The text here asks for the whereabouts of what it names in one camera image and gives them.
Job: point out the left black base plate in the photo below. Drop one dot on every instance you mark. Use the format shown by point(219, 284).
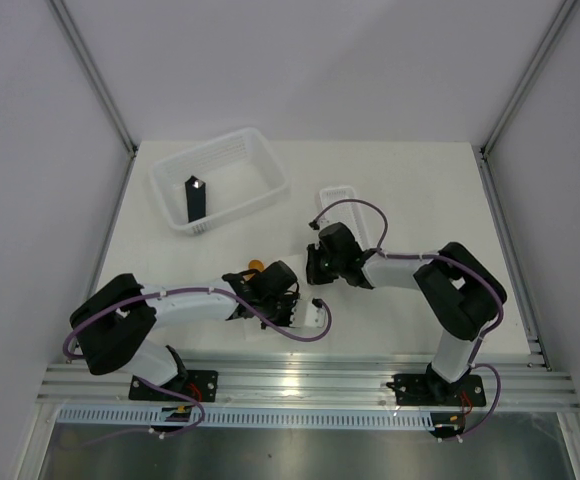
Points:
point(201, 385)

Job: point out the black block in basket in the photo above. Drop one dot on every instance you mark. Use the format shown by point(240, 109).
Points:
point(196, 199)

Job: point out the white slotted cable duct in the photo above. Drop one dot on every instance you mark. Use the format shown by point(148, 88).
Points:
point(389, 420)

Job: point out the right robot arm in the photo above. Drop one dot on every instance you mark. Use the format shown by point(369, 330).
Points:
point(464, 296)

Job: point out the small white utensil tray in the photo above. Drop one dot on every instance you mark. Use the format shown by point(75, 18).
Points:
point(348, 213)

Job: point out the white paper napkin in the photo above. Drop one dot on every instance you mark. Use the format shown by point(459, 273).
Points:
point(302, 335)

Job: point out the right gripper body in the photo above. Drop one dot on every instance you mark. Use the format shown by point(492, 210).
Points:
point(324, 269)

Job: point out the left aluminium frame post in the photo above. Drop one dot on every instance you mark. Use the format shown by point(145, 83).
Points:
point(84, 58)

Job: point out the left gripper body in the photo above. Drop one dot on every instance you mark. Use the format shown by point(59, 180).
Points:
point(278, 310)

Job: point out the aluminium mounting rail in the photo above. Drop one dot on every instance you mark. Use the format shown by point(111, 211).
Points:
point(319, 381)

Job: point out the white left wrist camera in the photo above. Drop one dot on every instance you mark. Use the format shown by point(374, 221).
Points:
point(308, 313)

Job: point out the right aluminium frame post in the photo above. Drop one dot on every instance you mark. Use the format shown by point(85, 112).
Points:
point(533, 68)

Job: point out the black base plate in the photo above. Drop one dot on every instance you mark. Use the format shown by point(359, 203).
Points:
point(201, 385)
point(417, 390)

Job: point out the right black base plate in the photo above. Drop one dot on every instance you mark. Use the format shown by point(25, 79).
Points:
point(417, 390)

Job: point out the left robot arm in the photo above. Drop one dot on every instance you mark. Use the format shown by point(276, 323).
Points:
point(112, 327)

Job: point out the aluminium frame post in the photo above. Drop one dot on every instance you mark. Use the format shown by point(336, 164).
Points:
point(533, 68)
point(84, 58)

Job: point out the orange plastic spoon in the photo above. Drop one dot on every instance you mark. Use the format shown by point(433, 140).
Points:
point(256, 265)

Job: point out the large white plastic basket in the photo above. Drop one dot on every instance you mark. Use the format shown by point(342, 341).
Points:
point(242, 172)

